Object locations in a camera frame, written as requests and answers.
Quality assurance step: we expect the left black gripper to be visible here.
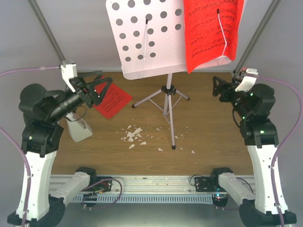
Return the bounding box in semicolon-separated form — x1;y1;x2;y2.
49;70;114;120

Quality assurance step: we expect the red sheet music paper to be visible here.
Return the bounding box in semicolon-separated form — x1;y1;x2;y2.
94;83;133;119

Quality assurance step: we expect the white metronome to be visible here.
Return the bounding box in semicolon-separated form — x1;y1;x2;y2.
66;113;93;142

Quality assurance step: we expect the white tripod music stand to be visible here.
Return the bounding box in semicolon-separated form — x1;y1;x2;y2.
105;0;234;150

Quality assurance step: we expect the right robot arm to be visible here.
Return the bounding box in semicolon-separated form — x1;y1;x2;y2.
209;76;297;227

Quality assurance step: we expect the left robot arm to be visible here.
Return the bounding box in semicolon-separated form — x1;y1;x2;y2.
7;71;113;227

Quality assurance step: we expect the white debris pile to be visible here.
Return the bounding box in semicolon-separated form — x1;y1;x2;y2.
120;125;147;149

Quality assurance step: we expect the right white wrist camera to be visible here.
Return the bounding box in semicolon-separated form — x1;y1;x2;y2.
235;68;258;93

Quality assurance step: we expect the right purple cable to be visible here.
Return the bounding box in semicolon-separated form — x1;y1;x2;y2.
255;75;303;227

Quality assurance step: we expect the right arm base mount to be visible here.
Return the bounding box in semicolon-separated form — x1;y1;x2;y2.
189;175;220;192

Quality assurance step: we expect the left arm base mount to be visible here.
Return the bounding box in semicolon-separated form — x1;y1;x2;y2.
82;176;113;193

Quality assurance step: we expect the aluminium rail frame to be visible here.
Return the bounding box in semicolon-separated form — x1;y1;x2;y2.
13;174;282;227

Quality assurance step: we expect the slotted cable duct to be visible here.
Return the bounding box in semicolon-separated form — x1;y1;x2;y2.
84;194;213;204

